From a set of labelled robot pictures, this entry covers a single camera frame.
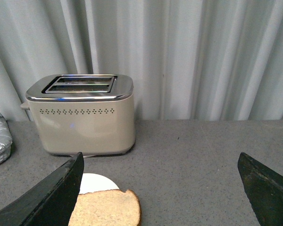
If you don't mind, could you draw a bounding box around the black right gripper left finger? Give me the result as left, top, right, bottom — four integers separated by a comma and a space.
0, 153, 84, 226

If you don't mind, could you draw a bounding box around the white pleated curtain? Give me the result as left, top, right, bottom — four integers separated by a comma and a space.
0, 0, 283, 121

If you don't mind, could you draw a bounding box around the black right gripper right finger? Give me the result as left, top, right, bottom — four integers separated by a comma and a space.
237, 153, 283, 226

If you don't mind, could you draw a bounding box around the cream two-slot toaster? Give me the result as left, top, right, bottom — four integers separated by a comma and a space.
21, 74, 135, 157

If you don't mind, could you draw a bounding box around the white round plate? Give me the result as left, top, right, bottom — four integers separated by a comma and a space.
79, 173, 119, 194

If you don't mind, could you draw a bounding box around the brown bread slice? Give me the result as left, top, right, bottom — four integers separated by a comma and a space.
68, 189, 142, 226

